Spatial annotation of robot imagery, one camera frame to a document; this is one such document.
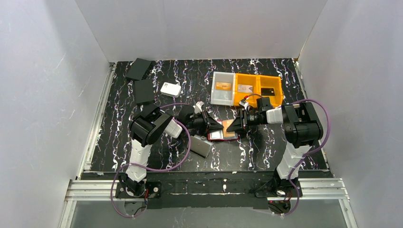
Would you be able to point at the yellow right plastic bin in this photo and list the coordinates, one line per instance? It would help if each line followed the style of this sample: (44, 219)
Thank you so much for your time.
(272, 82)

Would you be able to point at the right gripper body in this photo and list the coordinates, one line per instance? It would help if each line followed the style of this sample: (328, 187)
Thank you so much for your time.
(242, 118)

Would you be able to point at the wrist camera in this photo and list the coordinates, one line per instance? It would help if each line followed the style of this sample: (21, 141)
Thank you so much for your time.
(198, 107)
(244, 103)

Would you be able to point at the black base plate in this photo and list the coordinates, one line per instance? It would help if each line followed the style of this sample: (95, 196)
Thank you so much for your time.
(207, 189)

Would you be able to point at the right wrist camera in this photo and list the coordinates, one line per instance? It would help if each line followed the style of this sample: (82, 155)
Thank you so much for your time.
(244, 103)

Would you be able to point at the yellow plastic bin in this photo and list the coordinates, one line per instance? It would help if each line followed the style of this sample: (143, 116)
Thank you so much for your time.
(272, 82)
(246, 84)

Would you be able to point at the black VIP credit card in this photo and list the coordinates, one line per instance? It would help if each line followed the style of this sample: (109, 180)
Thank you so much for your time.
(267, 92)

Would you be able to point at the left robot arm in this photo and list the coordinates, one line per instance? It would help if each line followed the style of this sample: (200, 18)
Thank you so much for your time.
(152, 122)

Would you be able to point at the silver metal card case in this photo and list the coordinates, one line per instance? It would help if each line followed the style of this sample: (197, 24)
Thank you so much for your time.
(200, 145)

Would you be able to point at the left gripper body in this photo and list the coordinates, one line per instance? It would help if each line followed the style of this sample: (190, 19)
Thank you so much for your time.
(205, 122)

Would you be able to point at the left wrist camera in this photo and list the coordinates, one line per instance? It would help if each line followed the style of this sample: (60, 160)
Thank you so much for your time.
(198, 107)

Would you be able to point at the white square device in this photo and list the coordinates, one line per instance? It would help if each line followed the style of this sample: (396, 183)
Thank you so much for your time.
(170, 89)

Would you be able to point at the orange credit card from holder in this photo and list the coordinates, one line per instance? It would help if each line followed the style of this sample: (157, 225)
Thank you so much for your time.
(226, 134)

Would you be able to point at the orange credit card in bin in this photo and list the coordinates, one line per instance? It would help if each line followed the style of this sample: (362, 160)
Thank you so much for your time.
(223, 86)

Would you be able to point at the yellow middle plastic bin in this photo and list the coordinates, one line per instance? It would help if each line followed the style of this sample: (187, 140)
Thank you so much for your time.
(246, 84)

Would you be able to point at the aluminium frame rail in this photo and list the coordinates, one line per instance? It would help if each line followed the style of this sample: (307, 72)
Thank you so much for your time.
(312, 189)

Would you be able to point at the black box near device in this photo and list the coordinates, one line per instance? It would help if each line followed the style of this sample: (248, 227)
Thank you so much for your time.
(144, 92)

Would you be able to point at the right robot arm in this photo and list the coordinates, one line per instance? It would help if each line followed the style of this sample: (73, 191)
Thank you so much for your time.
(302, 130)

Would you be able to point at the silver VIP credit card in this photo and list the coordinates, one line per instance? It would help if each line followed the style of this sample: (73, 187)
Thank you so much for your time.
(245, 89)

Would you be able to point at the black box far corner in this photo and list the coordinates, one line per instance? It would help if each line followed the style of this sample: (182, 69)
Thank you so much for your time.
(139, 69)

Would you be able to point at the red leather card holder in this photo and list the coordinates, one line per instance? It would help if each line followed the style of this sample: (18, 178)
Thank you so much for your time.
(218, 136)

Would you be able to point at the white plastic bin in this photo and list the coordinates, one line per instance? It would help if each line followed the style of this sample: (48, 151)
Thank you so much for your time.
(220, 97)

